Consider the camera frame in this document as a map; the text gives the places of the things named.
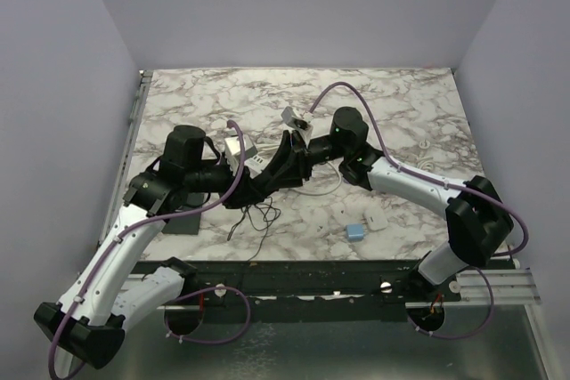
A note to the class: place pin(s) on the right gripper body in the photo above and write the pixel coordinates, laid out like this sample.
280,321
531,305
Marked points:
323,149

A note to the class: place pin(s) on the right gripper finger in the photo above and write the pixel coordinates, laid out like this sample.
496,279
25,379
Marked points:
283,181
286,159

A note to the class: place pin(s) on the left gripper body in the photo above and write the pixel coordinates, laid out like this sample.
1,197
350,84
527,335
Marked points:
219,179

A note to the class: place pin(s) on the blue cube plug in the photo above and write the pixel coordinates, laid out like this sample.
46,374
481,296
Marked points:
355,233

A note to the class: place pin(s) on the purple power strip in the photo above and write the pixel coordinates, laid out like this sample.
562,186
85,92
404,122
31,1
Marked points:
424,158

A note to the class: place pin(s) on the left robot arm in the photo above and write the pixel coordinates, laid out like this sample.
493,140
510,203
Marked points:
91,319

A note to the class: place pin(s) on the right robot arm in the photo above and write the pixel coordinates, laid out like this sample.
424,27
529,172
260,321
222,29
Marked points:
477,225

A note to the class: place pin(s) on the white plug adapter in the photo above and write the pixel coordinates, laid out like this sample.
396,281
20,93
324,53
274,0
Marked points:
375,218

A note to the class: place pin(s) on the black mat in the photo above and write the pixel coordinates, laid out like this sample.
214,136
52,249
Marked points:
188,225

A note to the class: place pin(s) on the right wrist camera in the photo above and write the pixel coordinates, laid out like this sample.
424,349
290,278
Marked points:
300,123

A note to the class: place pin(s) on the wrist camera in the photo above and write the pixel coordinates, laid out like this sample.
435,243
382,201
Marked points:
300,123
232,149

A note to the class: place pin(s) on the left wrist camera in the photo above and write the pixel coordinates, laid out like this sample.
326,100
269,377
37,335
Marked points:
232,149

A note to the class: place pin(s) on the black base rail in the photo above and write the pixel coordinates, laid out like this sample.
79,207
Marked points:
304,291

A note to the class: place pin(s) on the aluminium frame rail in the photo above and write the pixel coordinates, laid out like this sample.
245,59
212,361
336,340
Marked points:
502,284

